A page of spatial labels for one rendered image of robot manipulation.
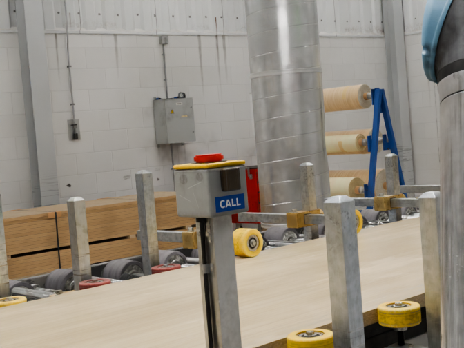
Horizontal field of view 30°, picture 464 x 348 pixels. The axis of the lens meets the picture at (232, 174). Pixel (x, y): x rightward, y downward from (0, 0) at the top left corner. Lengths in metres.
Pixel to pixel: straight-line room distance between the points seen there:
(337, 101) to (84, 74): 2.72
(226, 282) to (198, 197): 0.12
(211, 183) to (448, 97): 0.33
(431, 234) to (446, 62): 0.61
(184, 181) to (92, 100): 8.38
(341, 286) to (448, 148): 0.46
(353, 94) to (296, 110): 3.26
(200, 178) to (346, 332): 0.38
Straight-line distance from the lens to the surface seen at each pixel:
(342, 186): 8.71
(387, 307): 1.66
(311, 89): 5.67
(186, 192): 1.15
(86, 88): 9.49
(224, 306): 1.16
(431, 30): 0.99
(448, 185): 0.94
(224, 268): 1.16
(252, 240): 2.42
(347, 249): 1.34
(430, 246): 1.55
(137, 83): 9.84
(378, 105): 8.69
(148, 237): 2.45
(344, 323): 1.36
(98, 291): 2.12
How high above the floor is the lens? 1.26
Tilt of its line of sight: 3 degrees down
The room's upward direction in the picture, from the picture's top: 5 degrees counter-clockwise
